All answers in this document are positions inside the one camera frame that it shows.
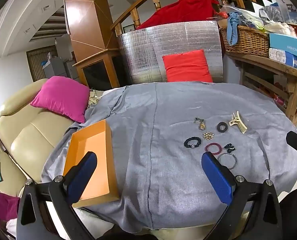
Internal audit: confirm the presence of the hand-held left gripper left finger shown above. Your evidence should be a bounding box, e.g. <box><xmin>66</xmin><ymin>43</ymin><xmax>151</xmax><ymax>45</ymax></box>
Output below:
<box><xmin>16</xmin><ymin>151</ymin><xmax>99</xmax><ymax>240</ymax></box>

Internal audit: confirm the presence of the red cloth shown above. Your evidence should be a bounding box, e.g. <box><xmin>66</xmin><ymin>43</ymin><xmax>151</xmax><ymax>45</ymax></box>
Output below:
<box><xmin>136</xmin><ymin>0</ymin><xmax>220</xmax><ymax>30</ymax></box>

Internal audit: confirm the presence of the pink pillow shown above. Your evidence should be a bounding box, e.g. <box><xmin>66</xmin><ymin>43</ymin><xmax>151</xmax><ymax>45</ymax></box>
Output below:
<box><xmin>30</xmin><ymin>76</ymin><xmax>90</xmax><ymax>123</ymax></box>

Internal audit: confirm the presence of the grey bangle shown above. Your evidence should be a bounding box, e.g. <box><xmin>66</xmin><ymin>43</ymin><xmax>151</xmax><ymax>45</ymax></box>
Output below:
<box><xmin>217</xmin><ymin>153</ymin><xmax>238</xmax><ymax>168</ymax></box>

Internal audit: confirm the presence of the blue flat box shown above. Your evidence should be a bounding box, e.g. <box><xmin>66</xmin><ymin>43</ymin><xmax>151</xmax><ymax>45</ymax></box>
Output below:
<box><xmin>269</xmin><ymin>32</ymin><xmax>297</xmax><ymax>55</ymax></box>

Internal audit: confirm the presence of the black beaded scrunchie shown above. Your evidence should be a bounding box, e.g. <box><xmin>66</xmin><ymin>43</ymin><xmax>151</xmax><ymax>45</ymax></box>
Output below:
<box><xmin>184</xmin><ymin>137</ymin><xmax>199</xmax><ymax>149</ymax></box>

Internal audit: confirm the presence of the cream hair claw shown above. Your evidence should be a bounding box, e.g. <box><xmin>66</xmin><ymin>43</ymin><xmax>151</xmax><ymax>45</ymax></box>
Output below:
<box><xmin>229</xmin><ymin>111</ymin><xmax>248</xmax><ymax>133</ymax></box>

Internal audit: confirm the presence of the maroon bangle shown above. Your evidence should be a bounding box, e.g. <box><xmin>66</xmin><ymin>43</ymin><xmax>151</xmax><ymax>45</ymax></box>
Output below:
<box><xmin>205</xmin><ymin>143</ymin><xmax>222</xmax><ymax>155</ymax></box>

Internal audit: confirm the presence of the grey cloth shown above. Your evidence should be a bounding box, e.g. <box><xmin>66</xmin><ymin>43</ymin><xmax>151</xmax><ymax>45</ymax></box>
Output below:
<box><xmin>41</xmin><ymin>81</ymin><xmax>297</xmax><ymax>230</ymax></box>

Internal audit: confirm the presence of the blue cloth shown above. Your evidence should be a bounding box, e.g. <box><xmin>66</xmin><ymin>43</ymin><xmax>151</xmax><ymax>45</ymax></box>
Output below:
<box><xmin>226</xmin><ymin>11</ymin><xmax>250</xmax><ymax>46</ymax></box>

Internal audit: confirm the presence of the white patterned box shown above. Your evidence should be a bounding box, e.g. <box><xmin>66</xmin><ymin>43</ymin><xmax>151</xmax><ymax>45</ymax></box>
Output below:
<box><xmin>269</xmin><ymin>48</ymin><xmax>295</xmax><ymax>64</ymax></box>

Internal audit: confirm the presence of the orange cardboard box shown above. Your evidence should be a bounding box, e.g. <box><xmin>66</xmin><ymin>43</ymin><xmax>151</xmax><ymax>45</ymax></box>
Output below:
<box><xmin>63</xmin><ymin>119</ymin><xmax>120</xmax><ymax>207</ymax></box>

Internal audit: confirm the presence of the red pillow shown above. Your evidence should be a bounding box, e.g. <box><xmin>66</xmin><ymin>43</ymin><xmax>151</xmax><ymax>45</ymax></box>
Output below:
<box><xmin>162</xmin><ymin>49</ymin><xmax>213</xmax><ymax>83</ymax></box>

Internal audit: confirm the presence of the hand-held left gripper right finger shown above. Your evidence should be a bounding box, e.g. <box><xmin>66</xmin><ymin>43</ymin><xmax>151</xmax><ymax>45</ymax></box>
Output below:
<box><xmin>201</xmin><ymin>151</ymin><xmax>283</xmax><ymax>240</ymax></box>

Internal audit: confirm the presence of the silver foil mat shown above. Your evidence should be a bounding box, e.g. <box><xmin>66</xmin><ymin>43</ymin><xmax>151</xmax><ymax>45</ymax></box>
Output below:
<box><xmin>117</xmin><ymin>20</ymin><xmax>224</xmax><ymax>85</ymax></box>

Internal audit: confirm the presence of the wooden column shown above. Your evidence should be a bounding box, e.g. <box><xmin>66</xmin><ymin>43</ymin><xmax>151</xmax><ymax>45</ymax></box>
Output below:
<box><xmin>63</xmin><ymin>0</ymin><xmax>114</xmax><ymax>65</ymax></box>

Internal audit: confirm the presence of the wooden side table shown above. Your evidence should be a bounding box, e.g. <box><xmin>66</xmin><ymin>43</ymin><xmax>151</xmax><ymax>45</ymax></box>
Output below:
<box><xmin>225</xmin><ymin>51</ymin><xmax>297</xmax><ymax>128</ymax></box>

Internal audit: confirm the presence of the wicker basket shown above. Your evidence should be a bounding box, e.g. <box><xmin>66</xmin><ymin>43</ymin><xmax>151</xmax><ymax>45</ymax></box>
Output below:
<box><xmin>219</xmin><ymin>25</ymin><xmax>270</xmax><ymax>58</ymax></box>

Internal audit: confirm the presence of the beige leather sofa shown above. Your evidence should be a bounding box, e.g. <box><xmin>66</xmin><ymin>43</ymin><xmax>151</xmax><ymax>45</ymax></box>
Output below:
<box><xmin>0</xmin><ymin>79</ymin><xmax>75</xmax><ymax>198</ymax></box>

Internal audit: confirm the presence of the black ring hair tie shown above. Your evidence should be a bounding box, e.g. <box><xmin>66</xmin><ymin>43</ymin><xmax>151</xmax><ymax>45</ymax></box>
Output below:
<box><xmin>216</xmin><ymin>122</ymin><xmax>229</xmax><ymax>133</ymax></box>

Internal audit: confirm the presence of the white fuzzy blanket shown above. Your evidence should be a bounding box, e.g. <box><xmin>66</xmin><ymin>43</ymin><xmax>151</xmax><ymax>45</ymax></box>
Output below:
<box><xmin>71</xmin><ymin>206</ymin><xmax>115</xmax><ymax>240</ymax></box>

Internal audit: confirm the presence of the cream fringed cloth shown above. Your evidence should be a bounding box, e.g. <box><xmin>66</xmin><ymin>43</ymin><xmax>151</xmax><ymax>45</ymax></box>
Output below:
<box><xmin>88</xmin><ymin>89</ymin><xmax>104</xmax><ymax>105</ymax></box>

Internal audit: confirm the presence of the wooden stair railing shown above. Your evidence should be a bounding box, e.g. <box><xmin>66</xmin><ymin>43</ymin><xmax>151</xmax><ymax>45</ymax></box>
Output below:
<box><xmin>110</xmin><ymin>0</ymin><xmax>286</xmax><ymax>37</ymax></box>

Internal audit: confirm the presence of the magenta cloth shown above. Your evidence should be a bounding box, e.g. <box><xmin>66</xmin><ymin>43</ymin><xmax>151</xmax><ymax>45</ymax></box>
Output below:
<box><xmin>0</xmin><ymin>189</ymin><xmax>20</xmax><ymax>222</ymax></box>

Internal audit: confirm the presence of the wooden cabinet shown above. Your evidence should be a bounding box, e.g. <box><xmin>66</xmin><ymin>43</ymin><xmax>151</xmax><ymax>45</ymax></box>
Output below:
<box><xmin>72</xmin><ymin>48</ymin><xmax>125</xmax><ymax>90</ymax></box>

